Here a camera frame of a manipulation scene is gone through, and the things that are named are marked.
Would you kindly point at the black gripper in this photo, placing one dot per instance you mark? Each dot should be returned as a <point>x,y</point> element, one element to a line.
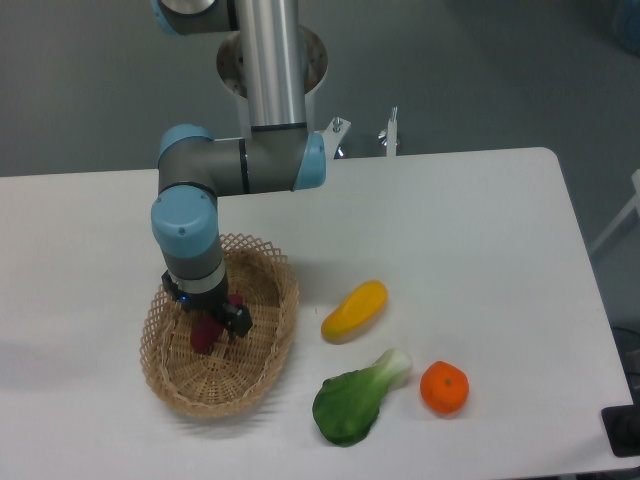
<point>237,319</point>

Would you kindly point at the purple sweet potato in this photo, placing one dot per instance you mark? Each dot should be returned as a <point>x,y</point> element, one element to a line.
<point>210,328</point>

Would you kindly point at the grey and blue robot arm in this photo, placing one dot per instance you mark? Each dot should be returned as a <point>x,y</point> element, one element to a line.
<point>195,169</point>

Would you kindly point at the woven wicker basket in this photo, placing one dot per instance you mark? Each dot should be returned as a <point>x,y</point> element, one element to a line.
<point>233,374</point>

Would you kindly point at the yellow mango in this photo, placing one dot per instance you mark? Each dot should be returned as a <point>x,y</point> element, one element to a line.
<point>356,313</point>

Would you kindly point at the green bok choy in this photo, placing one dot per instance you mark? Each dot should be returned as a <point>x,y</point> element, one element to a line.
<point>347,406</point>

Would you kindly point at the orange tangerine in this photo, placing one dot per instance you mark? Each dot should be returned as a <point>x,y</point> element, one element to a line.
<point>444,388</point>

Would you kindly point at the black box at table edge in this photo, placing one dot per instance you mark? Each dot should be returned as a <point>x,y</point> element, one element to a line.
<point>622,429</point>

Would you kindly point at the blue object top right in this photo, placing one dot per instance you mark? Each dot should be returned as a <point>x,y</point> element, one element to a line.
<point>625,24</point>

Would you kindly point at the white frame at right edge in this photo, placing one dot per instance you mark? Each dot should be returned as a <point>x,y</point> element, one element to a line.
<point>622,223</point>

